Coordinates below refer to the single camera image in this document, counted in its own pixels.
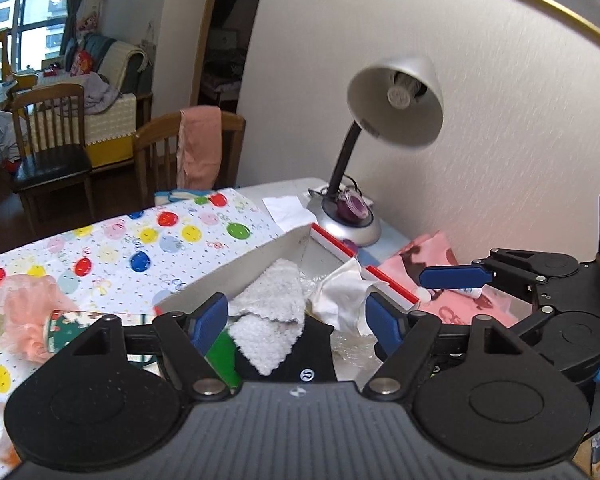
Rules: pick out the pink cloth on chair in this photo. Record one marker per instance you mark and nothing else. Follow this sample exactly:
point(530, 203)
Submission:
point(200, 150)

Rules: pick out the pink printed cloth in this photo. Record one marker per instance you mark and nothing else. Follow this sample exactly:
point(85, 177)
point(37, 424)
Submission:
point(415, 255)

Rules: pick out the white tissue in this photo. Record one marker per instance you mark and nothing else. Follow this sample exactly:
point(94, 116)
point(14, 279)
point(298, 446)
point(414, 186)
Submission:
point(340, 295)

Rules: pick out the black sock with logo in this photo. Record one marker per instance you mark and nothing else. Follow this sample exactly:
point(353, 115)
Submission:
point(315, 350)

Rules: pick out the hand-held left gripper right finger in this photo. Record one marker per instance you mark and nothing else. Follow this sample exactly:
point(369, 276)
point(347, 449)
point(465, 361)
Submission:
point(385, 325)

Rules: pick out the purple jar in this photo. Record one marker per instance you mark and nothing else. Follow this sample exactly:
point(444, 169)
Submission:
point(354, 206)

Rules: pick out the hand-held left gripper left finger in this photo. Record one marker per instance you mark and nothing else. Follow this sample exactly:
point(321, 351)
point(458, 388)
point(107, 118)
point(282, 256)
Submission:
point(210, 320)

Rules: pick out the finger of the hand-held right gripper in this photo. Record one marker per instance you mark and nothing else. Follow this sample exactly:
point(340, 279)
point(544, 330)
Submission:
point(455, 277)
point(535, 325)

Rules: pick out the wooden chair with pink cloth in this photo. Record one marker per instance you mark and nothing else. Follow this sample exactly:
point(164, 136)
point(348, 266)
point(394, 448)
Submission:
point(152, 160)

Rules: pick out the white fluffy towel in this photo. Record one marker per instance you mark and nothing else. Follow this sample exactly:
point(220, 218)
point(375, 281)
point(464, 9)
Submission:
point(275, 295)

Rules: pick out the white storage box red rim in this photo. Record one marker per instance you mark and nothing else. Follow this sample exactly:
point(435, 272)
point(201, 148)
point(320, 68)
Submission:
point(270, 255)

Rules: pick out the sofa with cream cover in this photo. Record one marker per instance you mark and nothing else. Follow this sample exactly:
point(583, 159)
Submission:
point(115, 115)

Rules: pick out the pink mesh sponge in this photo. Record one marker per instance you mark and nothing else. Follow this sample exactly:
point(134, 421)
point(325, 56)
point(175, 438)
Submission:
point(25, 310)

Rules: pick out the lilac garment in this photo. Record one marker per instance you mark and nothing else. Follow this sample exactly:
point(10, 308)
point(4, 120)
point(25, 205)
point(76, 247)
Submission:
point(100, 92)

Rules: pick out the silver desk lamp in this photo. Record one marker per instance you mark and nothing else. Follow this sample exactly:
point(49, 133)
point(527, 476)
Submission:
point(395, 110)

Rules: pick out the white paper sheet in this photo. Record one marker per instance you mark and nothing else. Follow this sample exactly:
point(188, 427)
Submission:
point(285, 210)

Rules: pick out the wooden chair black seat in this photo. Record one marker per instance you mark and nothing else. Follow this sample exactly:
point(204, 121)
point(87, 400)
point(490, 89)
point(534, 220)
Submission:
point(50, 165)

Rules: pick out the window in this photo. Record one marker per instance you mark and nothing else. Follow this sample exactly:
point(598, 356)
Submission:
point(25, 5)

